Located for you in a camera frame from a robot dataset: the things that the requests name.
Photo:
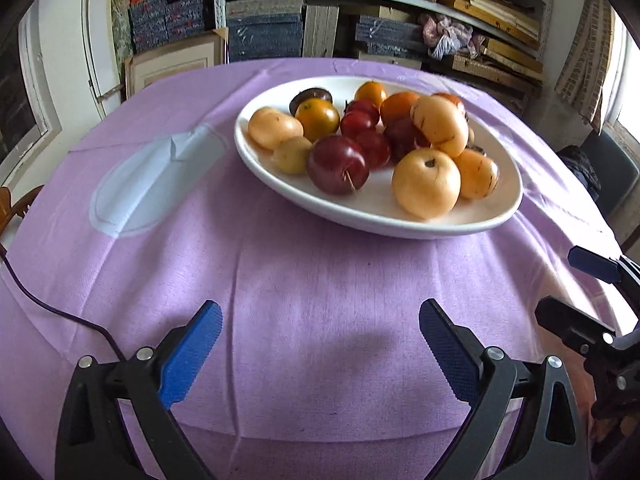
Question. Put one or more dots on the round tan pear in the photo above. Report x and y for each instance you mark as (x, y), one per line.
(442, 124)

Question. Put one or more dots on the metal shelving unit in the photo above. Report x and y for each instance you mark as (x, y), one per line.
(509, 64)

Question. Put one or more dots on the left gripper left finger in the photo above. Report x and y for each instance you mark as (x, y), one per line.
(93, 441)

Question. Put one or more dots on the stack of blue boxes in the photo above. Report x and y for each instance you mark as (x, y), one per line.
(155, 23)

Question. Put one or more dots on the black bag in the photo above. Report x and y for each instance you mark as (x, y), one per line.
(578, 162)

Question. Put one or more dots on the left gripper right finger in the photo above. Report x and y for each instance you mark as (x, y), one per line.
(548, 440)

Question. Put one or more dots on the large orange mandarin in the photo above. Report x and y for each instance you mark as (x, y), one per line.
(397, 106)
(453, 99)

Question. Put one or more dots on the pink crumpled plastic bag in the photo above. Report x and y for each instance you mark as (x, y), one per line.
(444, 36)

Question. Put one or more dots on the framed picture leaning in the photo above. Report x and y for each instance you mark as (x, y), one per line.
(201, 51)

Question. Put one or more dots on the patterned curtain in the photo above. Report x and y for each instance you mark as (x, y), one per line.
(582, 78)

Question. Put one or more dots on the wooden chair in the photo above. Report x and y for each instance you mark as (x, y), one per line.
(9, 210)

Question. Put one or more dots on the dark passion fruit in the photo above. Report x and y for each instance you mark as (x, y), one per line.
(476, 149)

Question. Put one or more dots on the elongated tan fruit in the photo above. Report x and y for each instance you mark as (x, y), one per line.
(269, 128)

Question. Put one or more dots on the small tan fruit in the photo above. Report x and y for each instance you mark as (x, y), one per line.
(291, 156)

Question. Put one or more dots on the red cherry tomato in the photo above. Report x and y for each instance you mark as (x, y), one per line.
(375, 149)
(365, 107)
(356, 122)

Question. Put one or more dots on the dark mangosteen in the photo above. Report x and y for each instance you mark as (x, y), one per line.
(311, 93)

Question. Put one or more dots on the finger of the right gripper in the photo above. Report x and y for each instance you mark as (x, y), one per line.
(604, 269)
(578, 331)

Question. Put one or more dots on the purple tablecloth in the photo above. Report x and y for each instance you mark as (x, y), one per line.
(321, 371)

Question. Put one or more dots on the white oval plate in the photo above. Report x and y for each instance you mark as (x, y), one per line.
(373, 208)

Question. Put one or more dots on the dark red plum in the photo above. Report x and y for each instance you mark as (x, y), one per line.
(336, 166)
(403, 137)

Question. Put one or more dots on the small orange tangerine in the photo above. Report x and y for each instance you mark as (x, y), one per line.
(373, 92)

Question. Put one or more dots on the large tan pear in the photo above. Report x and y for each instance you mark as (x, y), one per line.
(426, 183)

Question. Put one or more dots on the yellow cherry tomato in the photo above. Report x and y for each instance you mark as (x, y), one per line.
(319, 118)

